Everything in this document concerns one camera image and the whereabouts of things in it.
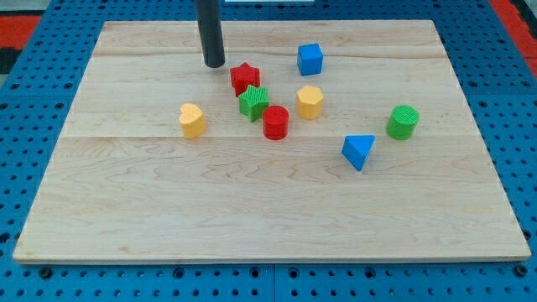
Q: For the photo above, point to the yellow hexagon block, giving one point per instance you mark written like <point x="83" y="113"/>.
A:
<point x="309" y="102"/>

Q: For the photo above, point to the light wooden board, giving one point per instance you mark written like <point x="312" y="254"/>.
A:
<point x="124" y="185"/>

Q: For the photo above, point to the green cylinder block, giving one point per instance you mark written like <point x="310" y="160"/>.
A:
<point x="402" y="122"/>

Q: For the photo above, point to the red cylinder block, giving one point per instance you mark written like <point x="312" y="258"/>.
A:
<point x="275" y="122"/>

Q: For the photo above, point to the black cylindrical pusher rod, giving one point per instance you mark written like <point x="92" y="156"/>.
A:
<point x="208" y="19"/>

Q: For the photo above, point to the green star block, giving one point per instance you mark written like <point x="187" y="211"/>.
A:
<point x="253" y="102"/>

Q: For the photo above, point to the red star block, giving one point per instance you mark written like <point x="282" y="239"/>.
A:
<point x="243" y="76"/>

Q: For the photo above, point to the yellow heart block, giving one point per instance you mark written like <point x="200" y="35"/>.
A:
<point x="192" y="120"/>

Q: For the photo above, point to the blue triangle block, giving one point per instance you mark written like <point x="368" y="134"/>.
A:
<point x="356" y="149"/>

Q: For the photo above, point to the blue cube block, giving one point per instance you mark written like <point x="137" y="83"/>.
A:
<point x="309" y="59"/>

